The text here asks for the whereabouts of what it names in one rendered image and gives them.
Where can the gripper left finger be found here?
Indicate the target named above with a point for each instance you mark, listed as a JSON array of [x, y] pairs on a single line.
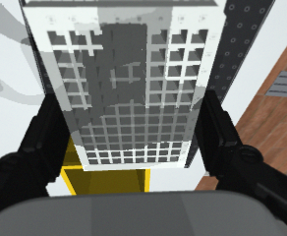
[[39, 157]]

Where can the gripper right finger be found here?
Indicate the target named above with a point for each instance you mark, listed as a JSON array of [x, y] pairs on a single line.
[[222, 151]]

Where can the yellow open-top bin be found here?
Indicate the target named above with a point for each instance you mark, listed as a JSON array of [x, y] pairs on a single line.
[[80, 182]]

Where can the dark grey perforated base plate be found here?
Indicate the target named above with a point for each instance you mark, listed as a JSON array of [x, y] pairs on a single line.
[[244, 19]]

